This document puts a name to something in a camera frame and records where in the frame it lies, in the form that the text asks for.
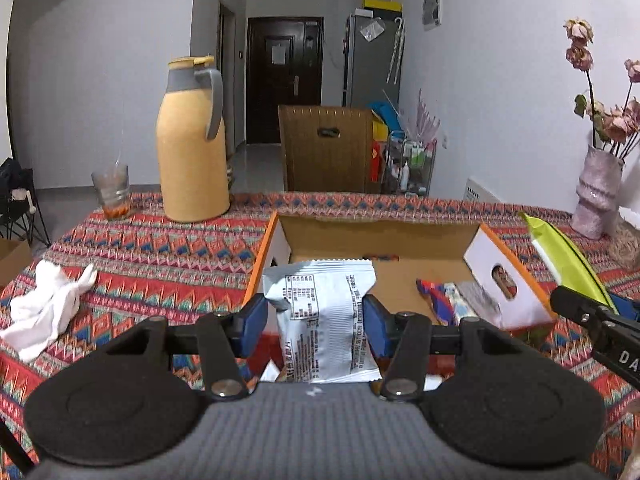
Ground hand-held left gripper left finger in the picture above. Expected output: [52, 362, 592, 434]
[106, 292, 271, 402]

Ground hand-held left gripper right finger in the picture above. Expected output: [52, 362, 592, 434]
[363, 293, 522, 404]

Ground folded umbrella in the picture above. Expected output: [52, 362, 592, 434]
[386, 16, 407, 86]

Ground green snack packet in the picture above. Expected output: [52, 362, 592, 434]
[519, 211, 618, 313]

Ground yellow thermos jug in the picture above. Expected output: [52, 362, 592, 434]
[156, 55, 232, 223]

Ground red and blue snack packet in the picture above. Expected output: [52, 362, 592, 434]
[416, 279, 463, 326]

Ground wall electrical panel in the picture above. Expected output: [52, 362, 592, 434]
[421, 0, 444, 28]

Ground dried pink roses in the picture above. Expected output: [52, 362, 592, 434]
[564, 17, 640, 160]

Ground pale snack packet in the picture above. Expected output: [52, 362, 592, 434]
[447, 281, 503, 328]

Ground wire storage cart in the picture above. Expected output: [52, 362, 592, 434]
[382, 130, 437, 197]

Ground glass cup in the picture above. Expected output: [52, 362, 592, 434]
[91, 163, 133, 220]

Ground grey refrigerator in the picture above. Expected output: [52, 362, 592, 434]
[342, 12, 406, 109]

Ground dark entrance door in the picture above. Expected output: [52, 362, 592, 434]
[246, 16, 325, 146]

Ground black folding chair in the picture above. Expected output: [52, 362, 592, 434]
[0, 157, 52, 248]

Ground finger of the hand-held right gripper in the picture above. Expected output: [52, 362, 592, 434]
[549, 285, 619, 334]
[609, 292, 640, 322]

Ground white snack packet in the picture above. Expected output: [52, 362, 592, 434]
[260, 258, 383, 385]

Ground white crumpled cloth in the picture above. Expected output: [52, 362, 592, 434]
[0, 259, 98, 362]

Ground small cardboard box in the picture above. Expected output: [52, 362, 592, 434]
[0, 238, 34, 288]

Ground pink textured vase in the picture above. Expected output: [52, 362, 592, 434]
[571, 144, 626, 240]

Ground red gift box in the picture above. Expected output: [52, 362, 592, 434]
[370, 125, 390, 183]

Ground brown box with handle hole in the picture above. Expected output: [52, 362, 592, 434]
[277, 105, 381, 193]

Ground orange cardboard box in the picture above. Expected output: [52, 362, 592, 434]
[244, 211, 558, 343]

